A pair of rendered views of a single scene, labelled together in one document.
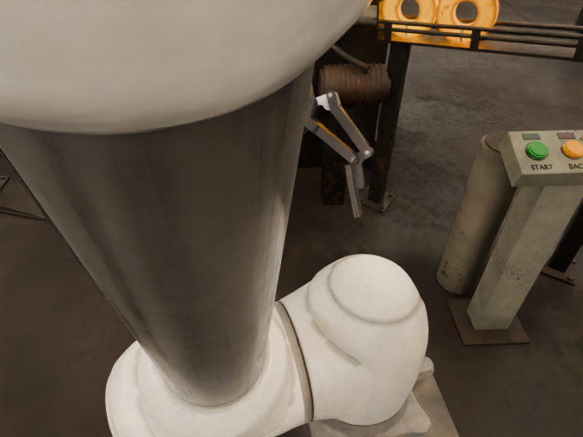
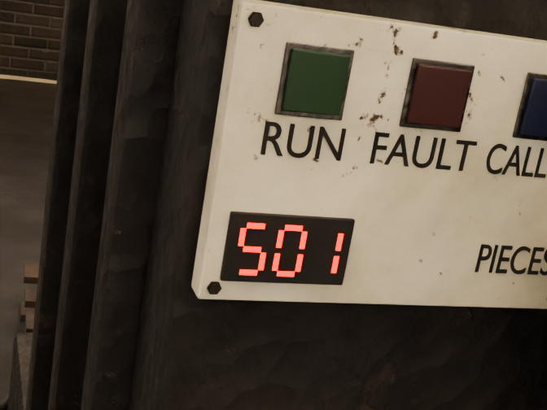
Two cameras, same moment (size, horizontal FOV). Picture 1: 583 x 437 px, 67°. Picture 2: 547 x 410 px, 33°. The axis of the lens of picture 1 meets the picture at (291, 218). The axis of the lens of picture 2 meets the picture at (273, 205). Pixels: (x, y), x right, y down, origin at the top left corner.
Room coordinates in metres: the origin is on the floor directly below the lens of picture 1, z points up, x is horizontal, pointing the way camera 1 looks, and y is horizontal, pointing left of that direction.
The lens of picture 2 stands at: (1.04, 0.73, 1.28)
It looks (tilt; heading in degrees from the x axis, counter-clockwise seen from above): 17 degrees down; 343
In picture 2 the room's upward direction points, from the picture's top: 10 degrees clockwise
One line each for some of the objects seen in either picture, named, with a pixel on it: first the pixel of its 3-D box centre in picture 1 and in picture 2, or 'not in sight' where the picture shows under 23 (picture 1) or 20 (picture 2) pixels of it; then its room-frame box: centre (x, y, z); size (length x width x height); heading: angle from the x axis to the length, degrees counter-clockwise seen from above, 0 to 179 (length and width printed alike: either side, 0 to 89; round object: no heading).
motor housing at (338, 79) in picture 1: (348, 138); not in sight; (1.35, -0.20, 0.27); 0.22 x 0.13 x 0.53; 93
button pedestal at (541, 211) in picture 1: (522, 249); not in sight; (0.77, -0.58, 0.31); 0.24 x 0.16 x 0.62; 93
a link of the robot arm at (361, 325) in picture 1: (357, 334); not in sight; (0.33, -0.09, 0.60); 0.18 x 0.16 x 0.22; 108
